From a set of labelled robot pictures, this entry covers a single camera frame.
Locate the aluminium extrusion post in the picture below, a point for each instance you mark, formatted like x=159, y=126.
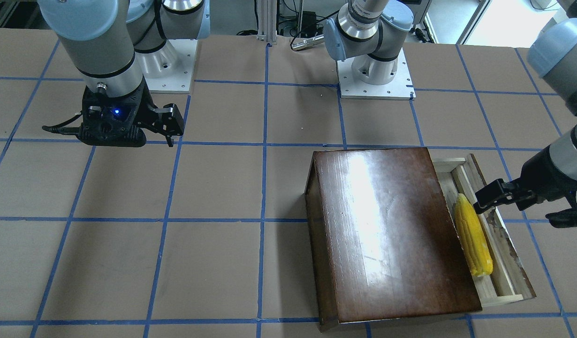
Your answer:
x=267, y=11

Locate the dark brown wooden cabinet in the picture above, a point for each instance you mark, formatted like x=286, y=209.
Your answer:
x=384, y=245

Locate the yellow plastic corn cob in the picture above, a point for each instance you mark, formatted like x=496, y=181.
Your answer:
x=472, y=238

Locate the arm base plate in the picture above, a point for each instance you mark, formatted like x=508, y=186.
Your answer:
x=170, y=69
x=362, y=77

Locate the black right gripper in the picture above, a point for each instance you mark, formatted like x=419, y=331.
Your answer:
x=148, y=111

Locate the black power adapter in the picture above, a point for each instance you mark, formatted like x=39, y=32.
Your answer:
x=307, y=26

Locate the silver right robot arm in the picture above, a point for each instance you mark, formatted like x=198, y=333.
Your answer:
x=118, y=46

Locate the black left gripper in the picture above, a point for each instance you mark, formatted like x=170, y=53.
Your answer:
x=547, y=174

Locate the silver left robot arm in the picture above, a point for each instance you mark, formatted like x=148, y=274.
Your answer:
x=554, y=57

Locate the silver cylindrical tool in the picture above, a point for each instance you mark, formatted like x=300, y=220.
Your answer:
x=307, y=43

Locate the light wood drawer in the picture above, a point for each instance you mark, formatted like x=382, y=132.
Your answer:
x=508, y=282

